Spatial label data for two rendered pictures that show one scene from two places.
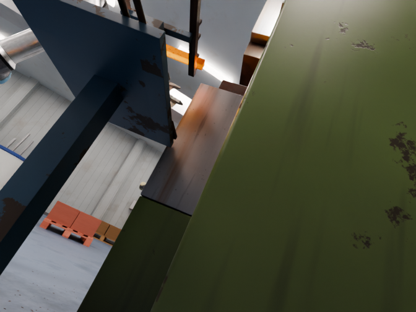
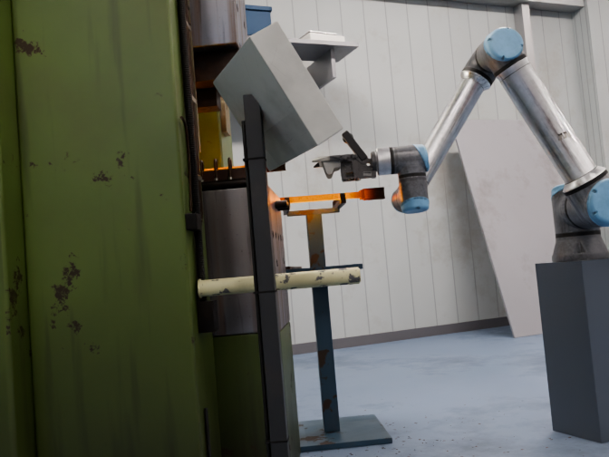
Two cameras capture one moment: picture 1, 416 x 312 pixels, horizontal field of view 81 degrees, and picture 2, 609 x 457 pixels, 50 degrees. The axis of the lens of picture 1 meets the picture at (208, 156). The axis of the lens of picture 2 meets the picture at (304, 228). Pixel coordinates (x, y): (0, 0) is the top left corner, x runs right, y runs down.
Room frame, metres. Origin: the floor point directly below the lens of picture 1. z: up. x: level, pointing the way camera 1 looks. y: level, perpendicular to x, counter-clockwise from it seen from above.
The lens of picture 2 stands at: (3.07, -0.12, 0.64)
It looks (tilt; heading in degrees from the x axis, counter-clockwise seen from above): 4 degrees up; 172
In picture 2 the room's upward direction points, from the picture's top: 5 degrees counter-clockwise
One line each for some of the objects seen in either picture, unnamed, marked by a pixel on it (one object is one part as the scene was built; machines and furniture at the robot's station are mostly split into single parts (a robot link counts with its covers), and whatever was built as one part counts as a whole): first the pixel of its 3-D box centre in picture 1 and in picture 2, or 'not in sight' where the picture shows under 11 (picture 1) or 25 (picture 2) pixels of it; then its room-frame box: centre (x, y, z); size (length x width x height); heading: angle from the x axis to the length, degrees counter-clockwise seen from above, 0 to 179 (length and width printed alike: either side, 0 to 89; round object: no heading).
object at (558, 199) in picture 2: not in sight; (575, 207); (0.90, 1.16, 0.79); 0.17 x 0.15 x 0.18; 175
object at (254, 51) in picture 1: (284, 75); (183, 78); (0.90, -0.18, 1.32); 0.42 x 0.20 x 0.10; 79
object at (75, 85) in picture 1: (111, 84); (318, 269); (0.51, 0.28, 0.64); 0.40 x 0.30 x 0.02; 175
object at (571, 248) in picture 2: not in sight; (579, 246); (0.89, 1.16, 0.65); 0.19 x 0.19 x 0.10
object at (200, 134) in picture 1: (249, 182); (197, 265); (0.84, -0.18, 0.69); 0.56 x 0.38 x 0.45; 79
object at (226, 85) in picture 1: (234, 98); not in sight; (0.75, 0.00, 0.95); 0.12 x 0.09 x 0.07; 79
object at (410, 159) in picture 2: not in sight; (409, 160); (1.01, 0.53, 0.98); 0.12 x 0.09 x 0.10; 79
